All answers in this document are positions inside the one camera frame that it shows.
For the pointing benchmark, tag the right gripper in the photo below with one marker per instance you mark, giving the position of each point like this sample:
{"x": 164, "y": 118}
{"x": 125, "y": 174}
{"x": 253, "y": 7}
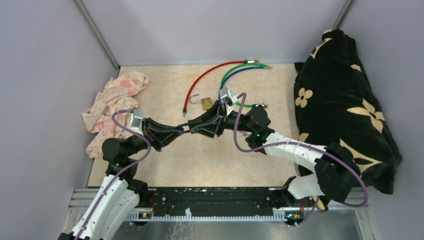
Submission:
{"x": 204, "y": 125}

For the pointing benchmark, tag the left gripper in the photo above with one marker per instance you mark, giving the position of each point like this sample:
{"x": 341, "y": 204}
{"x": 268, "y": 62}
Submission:
{"x": 159, "y": 135}

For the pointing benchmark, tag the large brass padlock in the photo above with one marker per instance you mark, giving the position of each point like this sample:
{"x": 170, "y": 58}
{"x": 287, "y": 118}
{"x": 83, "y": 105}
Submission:
{"x": 206, "y": 103}

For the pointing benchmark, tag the black cable lock head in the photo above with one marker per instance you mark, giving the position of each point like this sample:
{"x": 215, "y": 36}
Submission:
{"x": 188, "y": 128}

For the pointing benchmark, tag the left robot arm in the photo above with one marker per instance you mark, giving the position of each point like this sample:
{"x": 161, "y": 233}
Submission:
{"x": 120, "y": 192}

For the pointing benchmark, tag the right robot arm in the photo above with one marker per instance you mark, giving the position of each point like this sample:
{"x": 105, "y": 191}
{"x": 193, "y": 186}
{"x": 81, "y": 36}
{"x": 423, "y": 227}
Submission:
{"x": 333, "y": 173}

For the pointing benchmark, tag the small key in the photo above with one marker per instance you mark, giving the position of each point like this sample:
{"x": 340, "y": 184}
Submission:
{"x": 244, "y": 133}

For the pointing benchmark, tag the pink patterned cloth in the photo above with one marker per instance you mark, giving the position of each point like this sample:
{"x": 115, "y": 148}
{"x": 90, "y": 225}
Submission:
{"x": 117, "y": 94}

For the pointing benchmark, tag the black floral blanket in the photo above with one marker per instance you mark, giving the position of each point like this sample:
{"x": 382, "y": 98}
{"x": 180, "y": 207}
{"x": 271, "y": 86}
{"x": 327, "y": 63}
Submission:
{"x": 334, "y": 103}

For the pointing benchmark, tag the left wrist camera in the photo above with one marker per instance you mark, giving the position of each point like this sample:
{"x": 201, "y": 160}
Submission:
{"x": 136, "y": 120}

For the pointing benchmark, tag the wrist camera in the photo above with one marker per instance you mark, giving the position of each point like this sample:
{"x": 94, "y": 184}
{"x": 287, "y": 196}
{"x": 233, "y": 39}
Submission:
{"x": 228, "y": 100}
{"x": 136, "y": 120}

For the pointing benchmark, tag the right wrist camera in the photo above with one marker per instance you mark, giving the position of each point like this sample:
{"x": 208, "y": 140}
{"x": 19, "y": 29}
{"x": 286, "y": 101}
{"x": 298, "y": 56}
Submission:
{"x": 228, "y": 100}

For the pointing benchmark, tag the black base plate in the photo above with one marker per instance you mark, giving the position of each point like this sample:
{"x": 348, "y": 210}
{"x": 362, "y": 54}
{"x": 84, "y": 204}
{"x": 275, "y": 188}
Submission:
{"x": 166, "y": 203}

